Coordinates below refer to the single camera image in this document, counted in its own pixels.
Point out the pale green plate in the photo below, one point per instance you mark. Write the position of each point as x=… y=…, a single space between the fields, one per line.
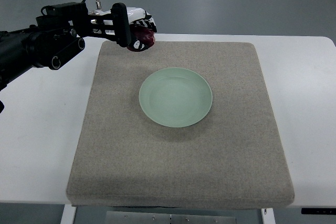
x=175 y=97

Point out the white table leg right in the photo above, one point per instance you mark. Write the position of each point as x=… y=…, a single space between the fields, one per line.
x=268 y=216

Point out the grey metal base plate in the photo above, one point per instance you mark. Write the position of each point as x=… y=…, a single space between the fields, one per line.
x=115 y=217

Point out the black desk control panel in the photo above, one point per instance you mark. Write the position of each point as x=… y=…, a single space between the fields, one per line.
x=318 y=211

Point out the dark red apple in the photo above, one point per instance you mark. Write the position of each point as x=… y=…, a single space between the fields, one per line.
x=144 y=38

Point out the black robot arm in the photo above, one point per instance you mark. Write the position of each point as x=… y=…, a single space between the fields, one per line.
x=58 y=37

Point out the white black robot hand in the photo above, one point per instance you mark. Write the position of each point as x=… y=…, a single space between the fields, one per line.
x=136 y=16

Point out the white table leg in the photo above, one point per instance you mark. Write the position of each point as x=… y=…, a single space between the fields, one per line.
x=268 y=216
x=68 y=214

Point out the white table leg left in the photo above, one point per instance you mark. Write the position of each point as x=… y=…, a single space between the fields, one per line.
x=68 y=214

